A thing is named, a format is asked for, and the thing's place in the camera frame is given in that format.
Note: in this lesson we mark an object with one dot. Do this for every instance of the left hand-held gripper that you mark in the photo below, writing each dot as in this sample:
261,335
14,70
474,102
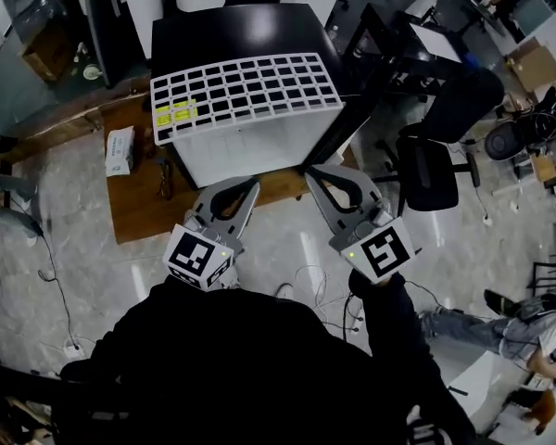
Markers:
197,258

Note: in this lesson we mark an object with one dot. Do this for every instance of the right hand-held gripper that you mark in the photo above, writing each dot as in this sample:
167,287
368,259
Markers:
384,250

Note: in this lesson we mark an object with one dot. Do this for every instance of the white grid fridge shelf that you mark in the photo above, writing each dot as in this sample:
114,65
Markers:
241,92

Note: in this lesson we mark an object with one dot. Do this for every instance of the black mini fridge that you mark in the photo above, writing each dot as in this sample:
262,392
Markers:
241,30

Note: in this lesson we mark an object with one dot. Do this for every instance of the person's right forearm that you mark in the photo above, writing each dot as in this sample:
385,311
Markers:
394,315

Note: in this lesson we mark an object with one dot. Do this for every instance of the black eyeglasses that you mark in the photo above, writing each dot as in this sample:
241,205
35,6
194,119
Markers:
165,179

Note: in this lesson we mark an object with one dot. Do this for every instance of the black office chair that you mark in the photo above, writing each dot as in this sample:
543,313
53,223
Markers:
428,174

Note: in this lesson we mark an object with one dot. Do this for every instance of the person's white shoe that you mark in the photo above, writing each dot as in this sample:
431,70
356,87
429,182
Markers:
286,290

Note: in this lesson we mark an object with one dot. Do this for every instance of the white tissue box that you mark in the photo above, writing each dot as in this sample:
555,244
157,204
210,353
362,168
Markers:
119,153

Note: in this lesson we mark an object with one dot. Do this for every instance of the person's black-clothed torso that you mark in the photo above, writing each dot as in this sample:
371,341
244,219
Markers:
241,364

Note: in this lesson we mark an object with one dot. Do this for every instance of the round black stool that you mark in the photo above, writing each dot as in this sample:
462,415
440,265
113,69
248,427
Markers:
501,141

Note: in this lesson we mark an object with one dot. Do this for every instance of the white board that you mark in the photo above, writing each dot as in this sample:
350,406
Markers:
435,42

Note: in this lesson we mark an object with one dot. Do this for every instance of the white power strip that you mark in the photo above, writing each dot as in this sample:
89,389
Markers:
73,348

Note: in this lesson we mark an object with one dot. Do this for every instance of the flattened cardboard box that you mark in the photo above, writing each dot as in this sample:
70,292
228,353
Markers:
535,65

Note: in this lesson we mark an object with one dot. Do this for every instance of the brown cardboard box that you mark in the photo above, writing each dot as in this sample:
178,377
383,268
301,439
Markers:
46,54

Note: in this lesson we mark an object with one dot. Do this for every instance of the white table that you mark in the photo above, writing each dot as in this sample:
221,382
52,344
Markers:
486,383

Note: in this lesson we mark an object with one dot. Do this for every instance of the black frame table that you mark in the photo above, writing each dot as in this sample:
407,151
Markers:
389,40

